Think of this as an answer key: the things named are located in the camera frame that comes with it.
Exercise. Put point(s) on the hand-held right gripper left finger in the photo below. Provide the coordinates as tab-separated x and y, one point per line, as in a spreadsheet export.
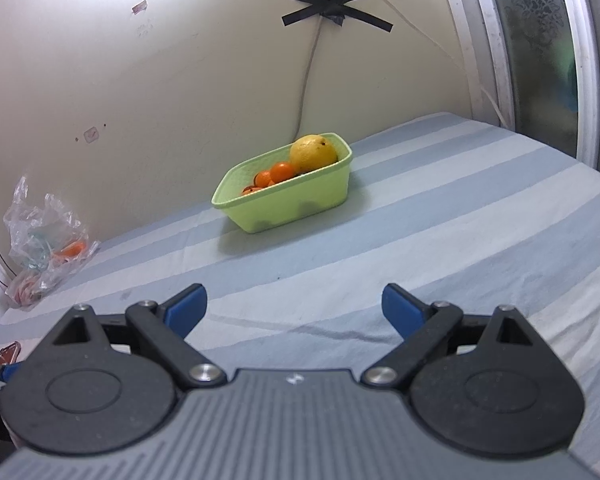
182	310

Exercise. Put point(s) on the orange tangerine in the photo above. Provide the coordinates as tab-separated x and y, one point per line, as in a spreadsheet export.
264	179
282	171

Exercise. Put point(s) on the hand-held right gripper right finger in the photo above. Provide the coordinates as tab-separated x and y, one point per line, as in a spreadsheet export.
403	310

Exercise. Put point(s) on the small wall sticker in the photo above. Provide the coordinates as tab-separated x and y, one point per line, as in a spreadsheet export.
140	7
91	135

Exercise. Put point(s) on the dark red fruit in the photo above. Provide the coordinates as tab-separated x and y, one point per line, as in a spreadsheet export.
251	190

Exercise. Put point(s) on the black tape cross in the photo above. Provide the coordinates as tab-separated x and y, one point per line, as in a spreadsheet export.
332	7

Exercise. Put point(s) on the clear crumpled plastic bag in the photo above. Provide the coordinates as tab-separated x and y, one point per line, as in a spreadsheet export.
45	245

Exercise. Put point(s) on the large yellow citrus fruit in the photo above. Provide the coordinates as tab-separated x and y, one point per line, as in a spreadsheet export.
312	154

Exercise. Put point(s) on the blue striped bedsheet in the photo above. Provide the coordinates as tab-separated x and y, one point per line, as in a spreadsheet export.
429	240

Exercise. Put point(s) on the light green plastic basket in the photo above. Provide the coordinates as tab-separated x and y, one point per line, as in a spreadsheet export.
290	202

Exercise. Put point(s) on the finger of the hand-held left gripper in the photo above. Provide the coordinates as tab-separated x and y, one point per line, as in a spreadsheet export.
11	371

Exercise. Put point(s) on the white framed frosted glass door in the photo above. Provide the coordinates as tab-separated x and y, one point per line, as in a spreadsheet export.
529	60

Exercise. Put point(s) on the small brown object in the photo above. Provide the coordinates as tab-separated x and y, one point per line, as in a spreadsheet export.
9	354

